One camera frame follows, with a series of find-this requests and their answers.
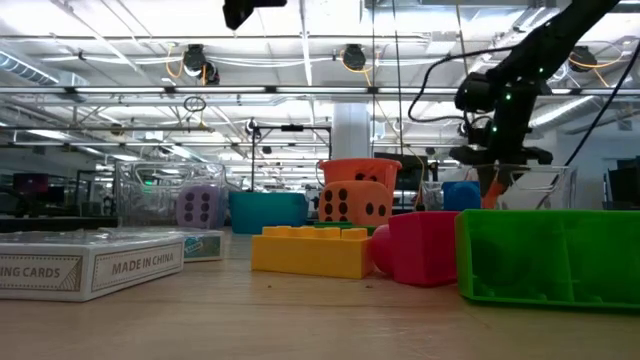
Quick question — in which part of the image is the orange foam die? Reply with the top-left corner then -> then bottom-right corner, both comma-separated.
317,179 -> 395,228

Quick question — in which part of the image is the large bright green block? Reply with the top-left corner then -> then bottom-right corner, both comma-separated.
454,208 -> 640,310

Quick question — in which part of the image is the clear plastic bin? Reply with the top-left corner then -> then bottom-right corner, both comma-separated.
113,160 -> 230,230
421,164 -> 577,212

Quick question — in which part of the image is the teal rectangular bin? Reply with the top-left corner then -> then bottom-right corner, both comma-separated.
228,190 -> 311,236

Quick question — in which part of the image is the blue toy block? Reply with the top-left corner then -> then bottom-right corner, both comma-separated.
441,180 -> 483,212

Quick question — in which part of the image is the black flat monitor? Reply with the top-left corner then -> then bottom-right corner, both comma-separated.
373,151 -> 432,192

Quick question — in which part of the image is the white building column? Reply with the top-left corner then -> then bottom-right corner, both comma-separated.
331,102 -> 374,161

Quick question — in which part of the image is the white brown-print card deck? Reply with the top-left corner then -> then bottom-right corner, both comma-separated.
0,228 -> 186,303

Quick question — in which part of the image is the pink plastic cup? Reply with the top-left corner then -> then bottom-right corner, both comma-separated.
368,210 -> 462,288

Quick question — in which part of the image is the purple foam die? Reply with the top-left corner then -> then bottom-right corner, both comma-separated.
175,184 -> 225,231

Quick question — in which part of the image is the dark red-screen monitor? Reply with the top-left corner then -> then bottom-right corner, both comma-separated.
11,172 -> 51,197

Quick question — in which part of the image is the black camera stand frame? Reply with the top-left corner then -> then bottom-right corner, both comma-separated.
249,124 -> 333,194

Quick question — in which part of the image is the large black ceiling reel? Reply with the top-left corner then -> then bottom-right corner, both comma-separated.
181,43 -> 222,87
341,43 -> 368,72
568,45 -> 600,75

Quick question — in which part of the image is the orange toy block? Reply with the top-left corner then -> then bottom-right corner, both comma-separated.
481,178 -> 507,211

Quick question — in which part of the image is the orange pumpkin bucket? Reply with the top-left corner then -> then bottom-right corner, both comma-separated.
318,157 -> 403,197

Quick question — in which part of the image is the long yellow brick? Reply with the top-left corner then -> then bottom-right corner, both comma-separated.
250,225 -> 376,281

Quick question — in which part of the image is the silver ventilation duct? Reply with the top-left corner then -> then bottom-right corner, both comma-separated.
527,94 -> 609,132

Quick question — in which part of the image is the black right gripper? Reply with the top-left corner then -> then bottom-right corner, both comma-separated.
449,72 -> 554,199

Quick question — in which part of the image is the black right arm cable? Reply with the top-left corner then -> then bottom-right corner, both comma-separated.
536,39 -> 640,209

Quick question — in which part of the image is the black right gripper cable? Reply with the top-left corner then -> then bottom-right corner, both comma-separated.
406,44 -> 524,124

